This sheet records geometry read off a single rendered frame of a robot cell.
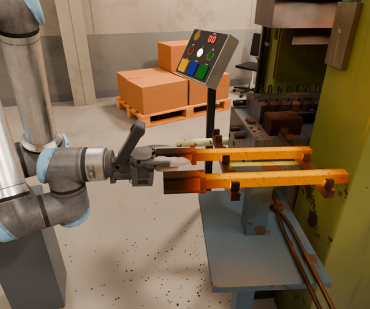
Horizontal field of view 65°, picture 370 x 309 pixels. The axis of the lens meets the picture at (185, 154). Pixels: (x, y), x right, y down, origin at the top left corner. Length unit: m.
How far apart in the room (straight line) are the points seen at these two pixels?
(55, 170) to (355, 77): 0.83
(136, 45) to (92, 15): 0.69
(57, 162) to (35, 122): 0.42
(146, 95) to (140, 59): 1.35
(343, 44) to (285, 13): 0.27
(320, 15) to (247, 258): 0.84
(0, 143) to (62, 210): 0.22
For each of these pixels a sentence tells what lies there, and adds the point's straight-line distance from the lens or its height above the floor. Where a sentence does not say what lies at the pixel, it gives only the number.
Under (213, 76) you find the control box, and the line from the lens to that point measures 1.60.
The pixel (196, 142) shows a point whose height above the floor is 0.63.
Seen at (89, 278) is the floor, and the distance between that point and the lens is 1.83.
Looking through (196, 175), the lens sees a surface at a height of 1.03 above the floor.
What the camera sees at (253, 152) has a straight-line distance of 0.77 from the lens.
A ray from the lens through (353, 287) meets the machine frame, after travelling 1.34.
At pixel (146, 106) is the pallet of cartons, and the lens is 3.39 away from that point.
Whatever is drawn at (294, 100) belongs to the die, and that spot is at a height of 0.99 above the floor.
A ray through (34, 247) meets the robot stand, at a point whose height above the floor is 0.43.
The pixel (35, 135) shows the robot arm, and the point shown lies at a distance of 1.22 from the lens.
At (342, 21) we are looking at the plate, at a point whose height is 1.31.
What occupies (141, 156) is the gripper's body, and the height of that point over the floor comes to 1.02.
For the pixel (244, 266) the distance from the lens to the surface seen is 0.84.
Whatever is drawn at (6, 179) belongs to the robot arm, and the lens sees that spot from 0.83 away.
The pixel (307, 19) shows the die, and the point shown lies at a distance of 1.18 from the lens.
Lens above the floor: 1.37
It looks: 29 degrees down
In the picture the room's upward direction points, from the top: straight up
